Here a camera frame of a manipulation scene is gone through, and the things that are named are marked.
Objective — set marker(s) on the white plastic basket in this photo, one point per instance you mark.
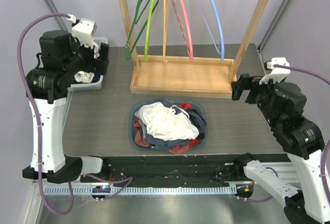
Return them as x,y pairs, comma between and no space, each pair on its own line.
97,85

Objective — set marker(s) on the pink hanger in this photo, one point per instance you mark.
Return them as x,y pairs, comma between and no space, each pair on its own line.
184,27

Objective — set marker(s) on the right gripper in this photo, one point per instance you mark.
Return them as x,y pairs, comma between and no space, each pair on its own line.
240,87

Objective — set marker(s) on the green plastic hanger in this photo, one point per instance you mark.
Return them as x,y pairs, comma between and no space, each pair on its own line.
141,7

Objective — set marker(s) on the yellow hanger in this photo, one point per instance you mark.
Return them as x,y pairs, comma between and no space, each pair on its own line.
165,28

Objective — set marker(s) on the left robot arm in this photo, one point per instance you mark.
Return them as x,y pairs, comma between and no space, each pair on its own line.
61,57

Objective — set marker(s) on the navy folded shirt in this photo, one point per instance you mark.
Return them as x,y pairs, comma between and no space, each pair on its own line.
96,78

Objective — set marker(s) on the light blue hanger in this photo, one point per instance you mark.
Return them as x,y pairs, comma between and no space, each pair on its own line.
214,28

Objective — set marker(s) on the wooden clothes rack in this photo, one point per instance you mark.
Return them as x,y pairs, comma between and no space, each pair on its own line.
204,77

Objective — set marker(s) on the white tank top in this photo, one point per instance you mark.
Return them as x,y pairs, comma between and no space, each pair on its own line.
167,123

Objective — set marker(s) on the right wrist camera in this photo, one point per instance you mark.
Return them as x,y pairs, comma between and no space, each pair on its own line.
276,74

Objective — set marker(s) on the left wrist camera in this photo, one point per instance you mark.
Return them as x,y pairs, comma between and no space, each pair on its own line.
83,29

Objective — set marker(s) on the lime green hanger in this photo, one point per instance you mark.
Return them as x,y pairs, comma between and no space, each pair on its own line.
150,20

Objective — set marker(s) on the maroon graphic tank top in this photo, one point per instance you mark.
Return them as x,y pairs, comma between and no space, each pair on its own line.
143,139

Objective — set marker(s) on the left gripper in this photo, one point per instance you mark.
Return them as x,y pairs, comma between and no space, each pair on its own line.
99,65

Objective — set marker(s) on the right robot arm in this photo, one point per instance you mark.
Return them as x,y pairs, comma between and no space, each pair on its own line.
282,104

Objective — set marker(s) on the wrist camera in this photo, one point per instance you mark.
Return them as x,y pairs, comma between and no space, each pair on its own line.
83,29
276,74

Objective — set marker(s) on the navy tank top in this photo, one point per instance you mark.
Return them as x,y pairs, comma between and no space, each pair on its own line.
196,120

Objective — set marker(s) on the teal plastic tub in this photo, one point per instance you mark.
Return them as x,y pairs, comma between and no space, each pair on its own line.
196,107

